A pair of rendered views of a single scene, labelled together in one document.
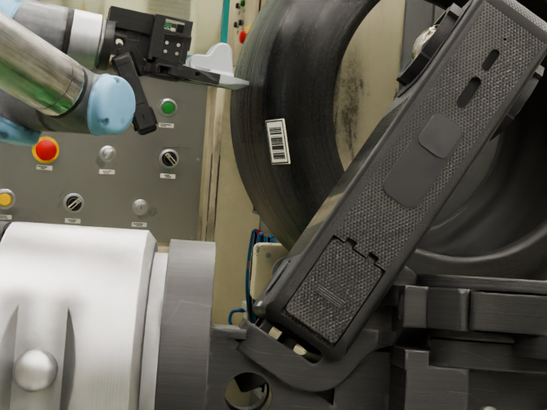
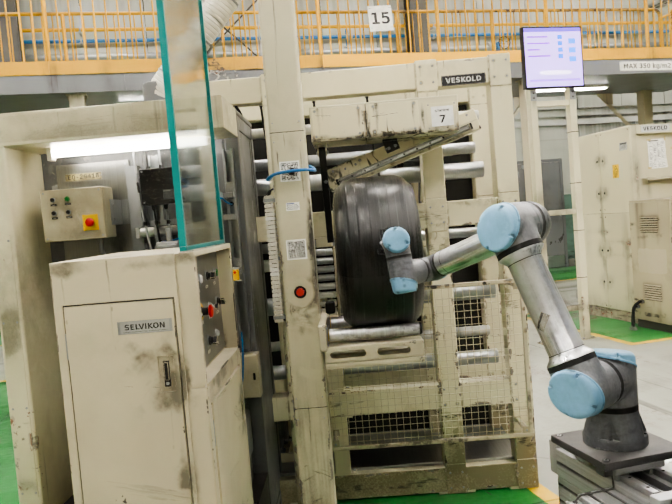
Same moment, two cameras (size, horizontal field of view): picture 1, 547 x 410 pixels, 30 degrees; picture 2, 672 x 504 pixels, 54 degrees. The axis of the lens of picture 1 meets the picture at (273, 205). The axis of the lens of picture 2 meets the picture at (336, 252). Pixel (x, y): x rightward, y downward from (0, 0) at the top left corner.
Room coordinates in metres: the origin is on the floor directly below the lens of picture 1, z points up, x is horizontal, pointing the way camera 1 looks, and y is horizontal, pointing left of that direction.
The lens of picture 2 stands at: (1.02, 2.24, 1.33)
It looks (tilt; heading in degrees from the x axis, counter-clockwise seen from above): 3 degrees down; 286
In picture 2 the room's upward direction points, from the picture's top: 5 degrees counter-clockwise
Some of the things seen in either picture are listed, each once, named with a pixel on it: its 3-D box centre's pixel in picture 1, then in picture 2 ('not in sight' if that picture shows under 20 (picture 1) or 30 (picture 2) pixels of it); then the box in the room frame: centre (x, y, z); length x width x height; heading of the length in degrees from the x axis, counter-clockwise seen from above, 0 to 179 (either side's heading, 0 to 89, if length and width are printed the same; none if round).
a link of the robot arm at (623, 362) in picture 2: not in sight; (609, 375); (0.83, 0.53, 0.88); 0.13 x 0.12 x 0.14; 58
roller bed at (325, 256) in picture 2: not in sight; (315, 281); (1.91, -0.52, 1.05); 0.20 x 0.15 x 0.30; 15
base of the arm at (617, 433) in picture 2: not in sight; (614, 421); (0.83, 0.53, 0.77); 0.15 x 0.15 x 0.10
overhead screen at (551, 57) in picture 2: not in sight; (552, 57); (0.65, -4.13, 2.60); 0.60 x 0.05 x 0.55; 30
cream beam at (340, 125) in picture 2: not in sight; (383, 122); (1.55, -0.53, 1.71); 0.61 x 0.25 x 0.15; 15
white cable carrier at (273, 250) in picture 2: not in sight; (275, 258); (1.92, -0.08, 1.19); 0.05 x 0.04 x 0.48; 105
